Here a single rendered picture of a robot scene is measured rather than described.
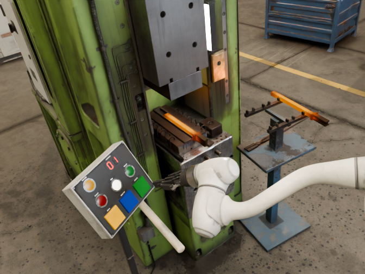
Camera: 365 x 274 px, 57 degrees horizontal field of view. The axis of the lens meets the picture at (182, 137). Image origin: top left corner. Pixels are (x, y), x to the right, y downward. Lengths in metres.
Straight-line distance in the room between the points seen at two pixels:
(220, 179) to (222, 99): 0.97
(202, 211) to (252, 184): 1.86
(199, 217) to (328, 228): 1.72
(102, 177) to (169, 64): 0.60
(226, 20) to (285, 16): 3.77
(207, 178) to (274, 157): 0.98
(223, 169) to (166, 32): 0.68
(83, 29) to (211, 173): 0.80
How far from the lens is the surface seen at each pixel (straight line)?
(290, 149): 2.22
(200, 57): 1.70
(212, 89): 2.03
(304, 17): 5.54
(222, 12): 1.93
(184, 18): 1.60
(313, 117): 2.05
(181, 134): 1.91
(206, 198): 1.18
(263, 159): 2.13
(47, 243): 2.97
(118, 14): 1.59
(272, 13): 5.82
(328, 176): 1.16
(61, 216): 3.11
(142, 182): 1.60
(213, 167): 1.22
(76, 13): 1.52
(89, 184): 1.46
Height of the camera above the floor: 2.09
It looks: 36 degrees down
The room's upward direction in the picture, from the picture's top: 8 degrees counter-clockwise
